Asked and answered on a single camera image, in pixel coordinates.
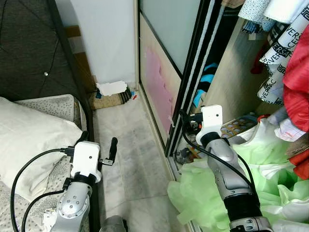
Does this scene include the white pillow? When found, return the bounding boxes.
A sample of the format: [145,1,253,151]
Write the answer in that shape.
[0,97,84,202]

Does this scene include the tan woven floor mat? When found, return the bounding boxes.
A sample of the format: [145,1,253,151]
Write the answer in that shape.
[89,90,133,110]

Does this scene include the blue black garment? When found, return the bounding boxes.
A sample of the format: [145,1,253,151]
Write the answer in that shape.
[195,62,219,108]

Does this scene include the grey quilted mattress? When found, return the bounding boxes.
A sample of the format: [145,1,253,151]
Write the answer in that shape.
[0,94,92,232]

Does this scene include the orange dotted tray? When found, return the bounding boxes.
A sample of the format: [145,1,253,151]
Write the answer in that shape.
[220,117,260,142]

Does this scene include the white torn paper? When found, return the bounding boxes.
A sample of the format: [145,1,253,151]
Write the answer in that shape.
[96,81,129,97]

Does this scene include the wooden wardrobe panel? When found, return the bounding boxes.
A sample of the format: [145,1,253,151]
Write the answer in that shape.
[193,18,286,142]

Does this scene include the silver left robot leg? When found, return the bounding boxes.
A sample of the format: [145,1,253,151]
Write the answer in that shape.
[99,216,128,232]

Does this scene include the light green sheer fabric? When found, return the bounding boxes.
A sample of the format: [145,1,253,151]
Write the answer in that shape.
[167,120,309,232]

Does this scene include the red folded cloth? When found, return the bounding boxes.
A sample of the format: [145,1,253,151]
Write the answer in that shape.
[289,149,309,180]

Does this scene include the white garment with red label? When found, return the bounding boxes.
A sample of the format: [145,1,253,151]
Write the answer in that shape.
[267,106,308,142]

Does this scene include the red hanging garment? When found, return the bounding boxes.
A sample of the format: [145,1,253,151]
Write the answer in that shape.
[282,23,309,134]

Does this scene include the frosted glass wardrobe door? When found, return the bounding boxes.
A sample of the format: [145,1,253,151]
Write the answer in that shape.
[137,0,224,158]

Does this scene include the dark padded headboard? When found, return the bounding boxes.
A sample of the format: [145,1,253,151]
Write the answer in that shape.
[0,0,101,232]

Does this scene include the white cloth with black letters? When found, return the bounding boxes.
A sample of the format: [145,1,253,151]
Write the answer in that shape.
[256,6,309,105]

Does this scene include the white blue dotted cloth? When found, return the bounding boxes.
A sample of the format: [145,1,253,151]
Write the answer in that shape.
[238,0,275,33]

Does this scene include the plain white cloth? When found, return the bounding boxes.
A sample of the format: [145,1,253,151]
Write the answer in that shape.
[264,0,309,24]

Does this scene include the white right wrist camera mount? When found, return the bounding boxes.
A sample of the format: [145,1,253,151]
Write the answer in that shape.
[196,105,224,145]

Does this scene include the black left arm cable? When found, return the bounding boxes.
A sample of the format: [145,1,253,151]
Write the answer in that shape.
[10,147,74,232]

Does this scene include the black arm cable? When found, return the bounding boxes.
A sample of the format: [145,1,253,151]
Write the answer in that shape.
[181,111,257,195]
[10,147,74,232]

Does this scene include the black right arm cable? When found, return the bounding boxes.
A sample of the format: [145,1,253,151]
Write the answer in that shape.
[181,111,257,195]

